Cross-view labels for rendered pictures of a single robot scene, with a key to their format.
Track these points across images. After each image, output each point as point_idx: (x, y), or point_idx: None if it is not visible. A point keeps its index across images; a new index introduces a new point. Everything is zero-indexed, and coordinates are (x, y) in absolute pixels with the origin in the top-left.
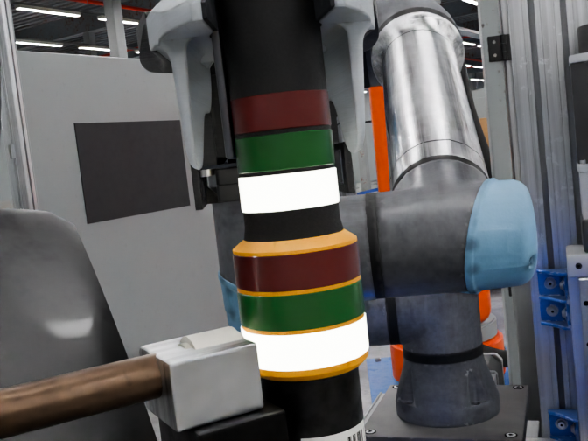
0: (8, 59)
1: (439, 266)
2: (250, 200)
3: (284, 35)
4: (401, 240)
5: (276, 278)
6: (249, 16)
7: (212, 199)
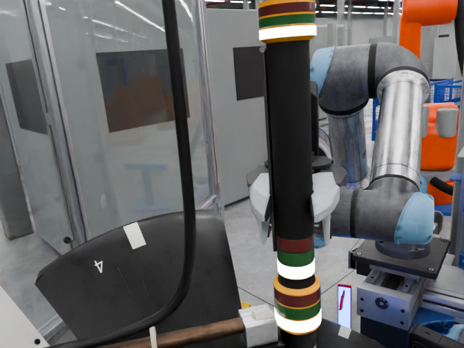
0: (201, 40)
1: (382, 233)
2: (279, 270)
3: (296, 221)
4: (365, 219)
5: (286, 302)
6: (284, 212)
7: None
